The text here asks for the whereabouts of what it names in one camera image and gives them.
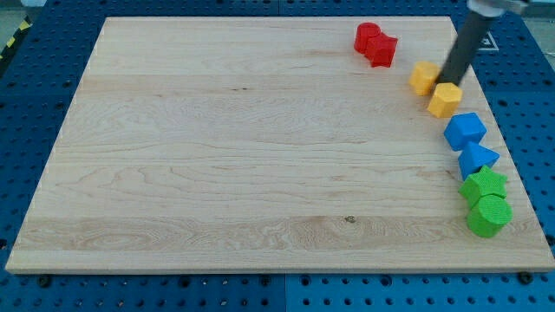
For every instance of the light wooden board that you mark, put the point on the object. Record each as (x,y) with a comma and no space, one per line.
(198,145)

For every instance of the green cylinder block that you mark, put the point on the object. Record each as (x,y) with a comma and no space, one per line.
(489,215)

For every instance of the green star block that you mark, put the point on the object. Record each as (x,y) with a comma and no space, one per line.
(483,183)

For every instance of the yellow hexagon block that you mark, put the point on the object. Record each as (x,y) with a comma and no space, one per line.
(445,100)

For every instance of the silver rod mount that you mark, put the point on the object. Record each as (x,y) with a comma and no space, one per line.
(496,8)

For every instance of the blue cube block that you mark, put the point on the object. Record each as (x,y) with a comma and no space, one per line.
(464,128)

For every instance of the red star block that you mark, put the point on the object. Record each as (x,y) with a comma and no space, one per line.
(380,50)

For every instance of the blue triangle block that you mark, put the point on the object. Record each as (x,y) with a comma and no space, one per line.
(474,156)

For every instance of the red cylinder block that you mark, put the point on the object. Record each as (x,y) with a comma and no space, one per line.
(364,31)

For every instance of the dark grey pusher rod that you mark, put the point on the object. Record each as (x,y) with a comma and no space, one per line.
(465,47)

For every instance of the black yellow hazard tape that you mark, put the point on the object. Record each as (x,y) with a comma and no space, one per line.
(16,39)

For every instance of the yellow pentagon block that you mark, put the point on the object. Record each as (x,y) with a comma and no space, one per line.
(423,76)

